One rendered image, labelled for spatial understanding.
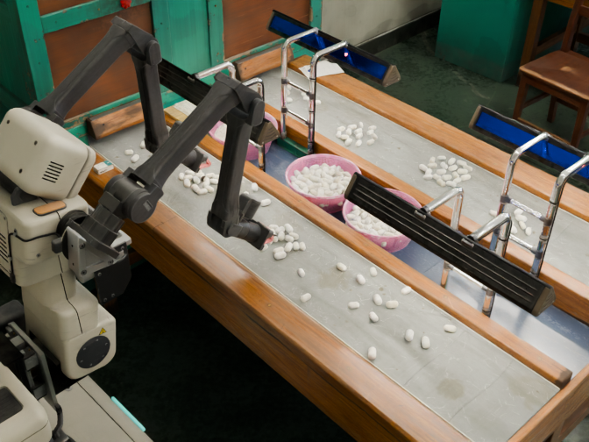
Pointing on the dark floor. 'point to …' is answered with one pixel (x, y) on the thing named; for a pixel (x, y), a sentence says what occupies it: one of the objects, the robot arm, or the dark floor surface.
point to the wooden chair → (559, 81)
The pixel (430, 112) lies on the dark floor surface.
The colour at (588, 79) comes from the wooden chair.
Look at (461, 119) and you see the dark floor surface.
